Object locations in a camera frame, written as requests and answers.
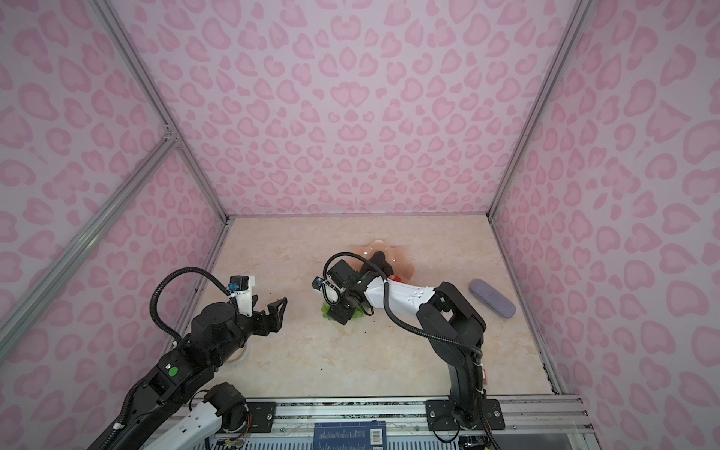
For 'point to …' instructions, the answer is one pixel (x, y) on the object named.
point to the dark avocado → (379, 259)
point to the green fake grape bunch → (325, 307)
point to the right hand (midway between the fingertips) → (340, 301)
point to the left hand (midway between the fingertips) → (273, 295)
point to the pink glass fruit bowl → (400, 263)
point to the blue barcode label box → (360, 435)
